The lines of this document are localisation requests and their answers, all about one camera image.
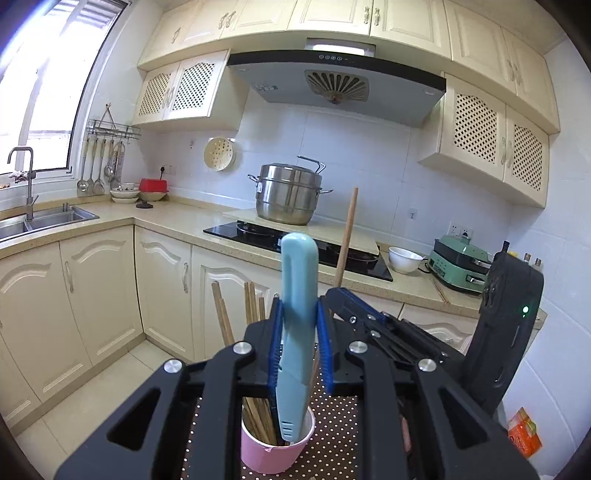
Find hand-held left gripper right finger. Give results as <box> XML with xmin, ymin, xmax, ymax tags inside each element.
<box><xmin>315</xmin><ymin>298</ymin><xmax>542</xmax><ymax>480</ymax></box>

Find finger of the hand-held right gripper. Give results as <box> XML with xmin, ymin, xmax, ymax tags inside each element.
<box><xmin>324</xmin><ymin>287</ymin><xmax>467</xmax><ymax>385</ymax></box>

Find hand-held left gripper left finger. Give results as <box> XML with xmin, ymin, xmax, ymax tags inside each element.
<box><xmin>53</xmin><ymin>296</ymin><xmax>284</xmax><ymax>480</ymax></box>

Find light blue knife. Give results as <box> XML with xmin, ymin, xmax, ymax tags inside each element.
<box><xmin>274</xmin><ymin>232</ymin><xmax>320</xmax><ymax>445</ymax></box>

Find pink cup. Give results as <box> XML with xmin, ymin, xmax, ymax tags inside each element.
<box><xmin>240</xmin><ymin>406</ymin><xmax>317</xmax><ymax>474</ymax></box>

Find brown polka-dot tablecloth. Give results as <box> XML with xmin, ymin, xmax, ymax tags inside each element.
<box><xmin>180</xmin><ymin>342</ymin><xmax>362</xmax><ymax>480</ymax></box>

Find green electric cooker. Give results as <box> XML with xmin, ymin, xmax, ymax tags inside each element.
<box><xmin>426</xmin><ymin>233</ymin><xmax>494</xmax><ymax>292</ymax></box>

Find long wooden stick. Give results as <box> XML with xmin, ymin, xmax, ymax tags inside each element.
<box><xmin>311</xmin><ymin>187</ymin><xmax>360</xmax><ymax>386</ymax></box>

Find orange snack packet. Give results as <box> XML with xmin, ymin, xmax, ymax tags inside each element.
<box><xmin>508</xmin><ymin>407</ymin><xmax>543</xmax><ymax>459</ymax></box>

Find black gas stove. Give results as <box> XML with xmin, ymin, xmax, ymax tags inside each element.
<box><xmin>203</xmin><ymin>220</ymin><xmax>394</xmax><ymax>282</ymax></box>

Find beige board under pot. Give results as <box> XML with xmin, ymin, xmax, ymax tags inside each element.
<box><xmin>222</xmin><ymin>208</ymin><xmax>380</xmax><ymax>259</ymax></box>

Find stainless steel steamer pot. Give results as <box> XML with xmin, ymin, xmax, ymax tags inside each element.
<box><xmin>248</xmin><ymin>156</ymin><xmax>334</xmax><ymax>226</ymax></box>

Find beige kitchen countertop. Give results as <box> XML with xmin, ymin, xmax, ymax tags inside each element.
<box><xmin>0</xmin><ymin>196</ymin><xmax>548</xmax><ymax>330</ymax></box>

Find cream lower kitchen cabinets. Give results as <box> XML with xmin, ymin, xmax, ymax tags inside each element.
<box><xmin>0</xmin><ymin>224</ymin><xmax>481</xmax><ymax>437</ymax></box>

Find cream kitchen cabinets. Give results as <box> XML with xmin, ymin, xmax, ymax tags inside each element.
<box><xmin>131</xmin><ymin>0</ymin><xmax>561</xmax><ymax>208</ymax></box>
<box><xmin>0</xmin><ymin>224</ymin><xmax>481</xmax><ymax>437</ymax></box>

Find cream perforated round tray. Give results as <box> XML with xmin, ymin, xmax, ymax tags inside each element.
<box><xmin>204</xmin><ymin>137</ymin><xmax>237</xmax><ymax>171</ymax></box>

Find hanging metal skimmer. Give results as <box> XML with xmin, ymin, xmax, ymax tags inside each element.
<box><xmin>111</xmin><ymin>141</ymin><xmax>126</xmax><ymax>190</ymax></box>

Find stainless steel sink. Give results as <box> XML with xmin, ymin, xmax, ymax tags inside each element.
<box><xmin>0</xmin><ymin>205</ymin><xmax>100</xmax><ymax>241</ymax></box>

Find grey range hood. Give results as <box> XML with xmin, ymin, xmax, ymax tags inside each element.
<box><xmin>226</xmin><ymin>37</ymin><xmax>447</xmax><ymax>129</ymax></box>

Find metal sink faucet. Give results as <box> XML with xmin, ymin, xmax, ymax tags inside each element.
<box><xmin>7</xmin><ymin>147</ymin><xmax>40</xmax><ymax>221</ymax></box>

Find cream upper kitchen cabinets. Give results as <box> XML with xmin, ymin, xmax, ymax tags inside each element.
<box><xmin>131</xmin><ymin>0</ymin><xmax>561</xmax><ymax>208</ymax></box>

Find kitchen window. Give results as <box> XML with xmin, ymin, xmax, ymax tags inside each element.
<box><xmin>0</xmin><ymin>0</ymin><xmax>132</xmax><ymax>178</ymax></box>

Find wire wall rack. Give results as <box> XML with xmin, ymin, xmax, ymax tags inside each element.
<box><xmin>87</xmin><ymin>104</ymin><xmax>141</xmax><ymax>139</ymax></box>

